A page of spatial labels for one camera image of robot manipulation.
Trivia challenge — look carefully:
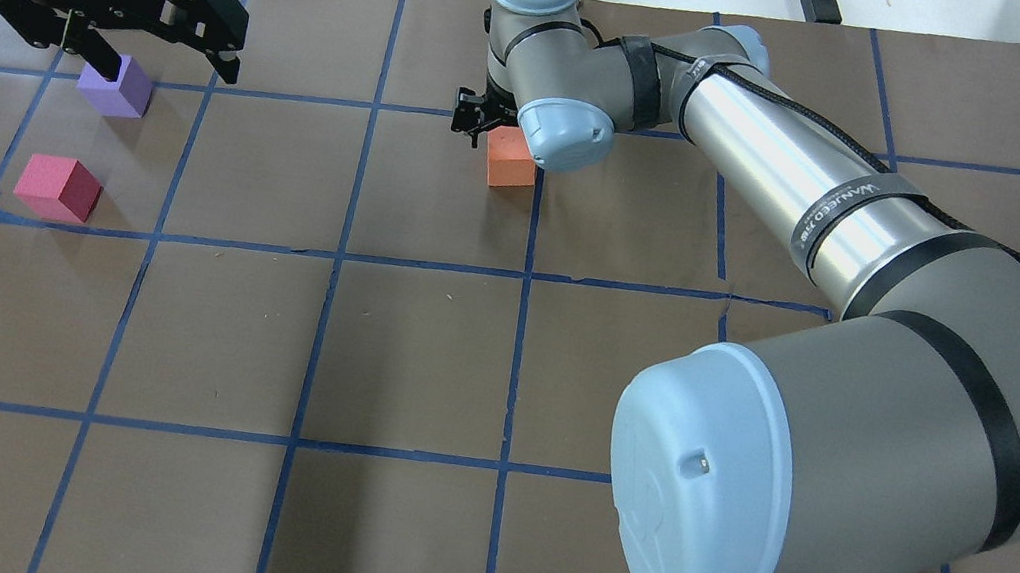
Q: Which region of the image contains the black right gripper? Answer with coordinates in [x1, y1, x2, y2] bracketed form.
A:
[450, 76, 519, 149]

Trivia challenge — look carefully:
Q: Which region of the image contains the orange foam cube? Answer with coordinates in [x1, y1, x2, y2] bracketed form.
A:
[485, 125, 538, 189]

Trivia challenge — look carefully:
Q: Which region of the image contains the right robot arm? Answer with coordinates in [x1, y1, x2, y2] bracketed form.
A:
[452, 0, 1020, 573]

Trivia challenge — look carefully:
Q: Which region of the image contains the purple foam cube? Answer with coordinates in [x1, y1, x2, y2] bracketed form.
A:
[75, 54, 155, 119]

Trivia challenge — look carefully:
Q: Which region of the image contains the pink foam cube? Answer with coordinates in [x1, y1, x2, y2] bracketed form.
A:
[12, 154, 103, 225]

